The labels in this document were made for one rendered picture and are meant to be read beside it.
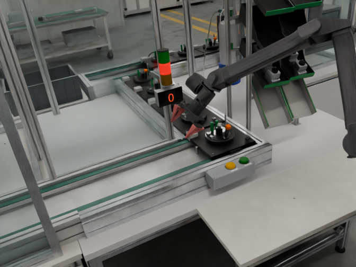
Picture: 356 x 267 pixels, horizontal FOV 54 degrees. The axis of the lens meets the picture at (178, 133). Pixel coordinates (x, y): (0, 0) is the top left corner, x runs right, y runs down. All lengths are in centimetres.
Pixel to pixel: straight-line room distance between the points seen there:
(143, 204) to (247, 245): 43
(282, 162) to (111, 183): 79
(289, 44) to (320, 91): 158
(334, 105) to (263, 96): 129
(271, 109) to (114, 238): 94
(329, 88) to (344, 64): 169
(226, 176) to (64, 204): 68
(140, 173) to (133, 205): 23
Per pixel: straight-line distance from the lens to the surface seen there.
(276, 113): 176
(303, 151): 180
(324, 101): 288
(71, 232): 140
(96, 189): 155
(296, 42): 123
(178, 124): 183
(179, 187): 145
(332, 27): 121
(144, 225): 141
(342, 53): 119
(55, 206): 153
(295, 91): 187
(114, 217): 140
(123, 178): 157
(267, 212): 143
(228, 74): 129
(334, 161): 176
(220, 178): 144
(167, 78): 153
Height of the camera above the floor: 182
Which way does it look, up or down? 29 degrees down
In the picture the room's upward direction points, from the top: 6 degrees counter-clockwise
